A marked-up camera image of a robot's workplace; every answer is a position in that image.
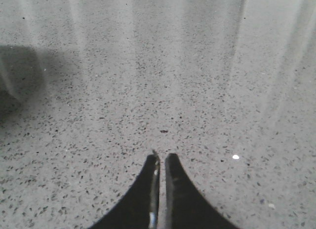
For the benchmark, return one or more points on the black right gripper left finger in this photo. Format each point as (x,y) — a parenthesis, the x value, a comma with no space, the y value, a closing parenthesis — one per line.
(138,208)

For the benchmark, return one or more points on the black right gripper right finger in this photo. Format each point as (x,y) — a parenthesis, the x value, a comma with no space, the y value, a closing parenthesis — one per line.
(186,207)

